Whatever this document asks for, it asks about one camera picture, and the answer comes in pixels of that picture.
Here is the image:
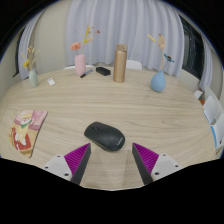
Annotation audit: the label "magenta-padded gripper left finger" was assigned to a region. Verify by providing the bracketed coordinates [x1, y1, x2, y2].
[42, 142, 92, 186]

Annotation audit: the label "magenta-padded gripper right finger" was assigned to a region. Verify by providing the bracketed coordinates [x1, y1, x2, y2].
[131, 142, 184, 186]

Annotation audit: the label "black computer mouse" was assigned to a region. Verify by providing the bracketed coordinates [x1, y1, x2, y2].
[83, 121, 127, 152]

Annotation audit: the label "cartoon dog print mouse pad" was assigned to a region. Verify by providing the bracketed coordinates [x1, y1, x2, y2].
[8, 109, 49, 159]

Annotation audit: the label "blue vase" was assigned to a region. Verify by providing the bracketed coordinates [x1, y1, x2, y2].
[150, 69, 167, 94]

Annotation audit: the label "small white remote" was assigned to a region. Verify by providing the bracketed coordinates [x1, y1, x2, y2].
[46, 77, 57, 87]

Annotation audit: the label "dark marker pen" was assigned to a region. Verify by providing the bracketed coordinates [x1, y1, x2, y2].
[79, 68, 94, 79]

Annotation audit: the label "pale green vase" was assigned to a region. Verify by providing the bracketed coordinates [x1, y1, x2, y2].
[28, 68, 39, 88]

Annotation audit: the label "small black box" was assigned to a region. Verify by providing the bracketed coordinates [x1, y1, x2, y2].
[95, 66, 112, 77]

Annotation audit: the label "white chair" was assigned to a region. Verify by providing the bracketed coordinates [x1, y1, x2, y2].
[125, 59, 143, 71]
[63, 64, 95, 71]

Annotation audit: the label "pink vase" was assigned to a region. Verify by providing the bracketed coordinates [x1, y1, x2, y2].
[74, 53, 87, 77]

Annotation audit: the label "gold drink bottle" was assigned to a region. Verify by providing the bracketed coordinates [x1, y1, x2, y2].
[112, 43, 129, 84]

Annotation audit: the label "narrow white curtain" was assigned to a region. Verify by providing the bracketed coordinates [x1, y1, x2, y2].
[199, 36, 214, 91]
[17, 9, 46, 81]

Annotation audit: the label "orange and yellow dried flowers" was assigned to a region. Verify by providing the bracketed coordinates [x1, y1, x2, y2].
[69, 24, 102, 56]

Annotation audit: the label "beige and blue dried flowers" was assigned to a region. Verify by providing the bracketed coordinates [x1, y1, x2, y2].
[147, 32, 176, 72]

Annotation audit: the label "dark window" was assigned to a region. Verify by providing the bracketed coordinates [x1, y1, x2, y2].
[179, 14, 205, 80]
[12, 28, 26, 78]

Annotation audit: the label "wide white curtain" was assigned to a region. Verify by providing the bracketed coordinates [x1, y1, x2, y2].
[64, 0, 185, 78]

